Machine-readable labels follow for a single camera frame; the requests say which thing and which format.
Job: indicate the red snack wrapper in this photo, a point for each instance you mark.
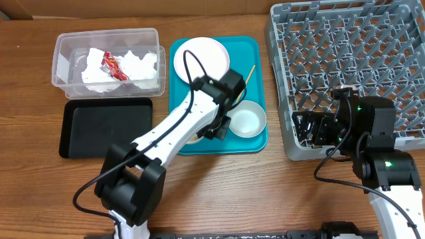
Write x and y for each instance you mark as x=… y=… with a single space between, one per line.
x=110 y=65

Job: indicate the black food waste tray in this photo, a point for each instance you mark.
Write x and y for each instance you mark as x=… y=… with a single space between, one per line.
x=89 y=127

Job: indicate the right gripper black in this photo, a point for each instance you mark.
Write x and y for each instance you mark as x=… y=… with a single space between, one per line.
x=322 y=123

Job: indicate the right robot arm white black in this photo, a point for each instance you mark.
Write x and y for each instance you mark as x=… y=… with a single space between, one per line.
x=362 y=129

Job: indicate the grey dishwasher rack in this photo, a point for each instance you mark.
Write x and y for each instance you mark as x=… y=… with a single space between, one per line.
x=376 y=46

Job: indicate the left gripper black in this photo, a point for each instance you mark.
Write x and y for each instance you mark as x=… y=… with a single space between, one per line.
x=221 y=133

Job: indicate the clear plastic waste bin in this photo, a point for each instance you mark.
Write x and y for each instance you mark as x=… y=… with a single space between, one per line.
x=72 y=49

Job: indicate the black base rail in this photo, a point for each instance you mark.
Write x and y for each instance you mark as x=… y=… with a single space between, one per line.
x=328 y=230

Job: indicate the crumpled white tissue paper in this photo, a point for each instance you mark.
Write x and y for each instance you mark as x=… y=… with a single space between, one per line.
x=140 y=71

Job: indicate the grey green ceramic bowl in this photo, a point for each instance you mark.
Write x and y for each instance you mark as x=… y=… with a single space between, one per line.
x=248 y=119

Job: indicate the large white pink plate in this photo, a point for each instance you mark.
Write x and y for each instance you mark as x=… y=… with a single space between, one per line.
x=213 y=56

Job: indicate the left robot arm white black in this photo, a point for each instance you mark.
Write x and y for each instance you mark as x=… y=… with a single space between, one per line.
x=132 y=178

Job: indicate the right wooden chopstick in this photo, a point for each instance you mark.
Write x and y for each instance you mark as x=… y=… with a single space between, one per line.
x=246 y=83

